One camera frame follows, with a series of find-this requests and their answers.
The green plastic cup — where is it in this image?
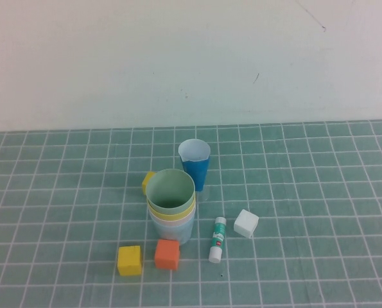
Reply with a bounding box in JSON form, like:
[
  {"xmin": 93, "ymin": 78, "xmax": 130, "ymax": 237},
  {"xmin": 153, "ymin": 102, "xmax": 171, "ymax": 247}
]
[{"xmin": 145, "ymin": 169, "xmax": 197, "ymax": 215}]

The yellow plastic cup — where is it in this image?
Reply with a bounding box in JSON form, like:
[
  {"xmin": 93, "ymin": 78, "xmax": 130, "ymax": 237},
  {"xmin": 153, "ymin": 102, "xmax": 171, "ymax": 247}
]
[{"xmin": 147, "ymin": 191, "xmax": 198, "ymax": 223}]

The pink plastic cup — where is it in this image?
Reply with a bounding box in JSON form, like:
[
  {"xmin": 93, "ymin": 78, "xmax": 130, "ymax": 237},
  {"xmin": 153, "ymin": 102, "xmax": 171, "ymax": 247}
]
[{"xmin": 148, "ymin": 205, "xmax": 197, "ymax": 229}]

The blue paper cone cup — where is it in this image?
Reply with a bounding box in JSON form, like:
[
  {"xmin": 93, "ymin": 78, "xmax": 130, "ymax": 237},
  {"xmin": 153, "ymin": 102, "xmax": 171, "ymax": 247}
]
[{"xmin": 177, "ymin": 139, "xmax": 211, "ymax": 201}]

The yellow cube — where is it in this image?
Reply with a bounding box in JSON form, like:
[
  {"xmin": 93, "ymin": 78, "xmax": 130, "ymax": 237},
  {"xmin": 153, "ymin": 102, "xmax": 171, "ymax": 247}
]
[
  {"xmin": 141, "ymin": 171, "xmax": 157, "ymax": 196},
  {"xmin": 116, "ymin": 245, "xmax": 143, "ymax": 277}
]

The light blue plastic cup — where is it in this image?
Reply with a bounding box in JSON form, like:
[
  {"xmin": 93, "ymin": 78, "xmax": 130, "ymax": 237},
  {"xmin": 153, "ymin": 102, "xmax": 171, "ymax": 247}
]
[{"xmin": 151, "ymin": 214, "xmax": 195, "ymax": 246}]

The white cube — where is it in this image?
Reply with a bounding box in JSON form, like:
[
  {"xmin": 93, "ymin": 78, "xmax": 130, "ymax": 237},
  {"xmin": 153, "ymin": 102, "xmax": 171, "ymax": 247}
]
[{"xmin": 232, "ymin": 209, "xmax": 260, "ymax": 239}]

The white green glue stick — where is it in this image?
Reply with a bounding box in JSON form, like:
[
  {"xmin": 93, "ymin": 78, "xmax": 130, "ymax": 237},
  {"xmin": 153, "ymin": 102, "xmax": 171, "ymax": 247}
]
[{"xmin": 208, "ymin": 216, "xmax": 227, "ymax": 264}]

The orange cube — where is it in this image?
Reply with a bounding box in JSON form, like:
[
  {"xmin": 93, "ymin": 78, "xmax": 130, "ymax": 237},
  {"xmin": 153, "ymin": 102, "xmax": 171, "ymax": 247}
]
[{"xmin": 153, "ymin": 239, "xmax": 180, "ymax": 270}]

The green white-checked tablecloth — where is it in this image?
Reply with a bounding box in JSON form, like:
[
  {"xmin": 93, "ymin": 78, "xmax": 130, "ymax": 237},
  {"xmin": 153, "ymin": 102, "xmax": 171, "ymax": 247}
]
[{"xmin": 0, "ymin": 119, "xmax": 382, "ymax": 308}]

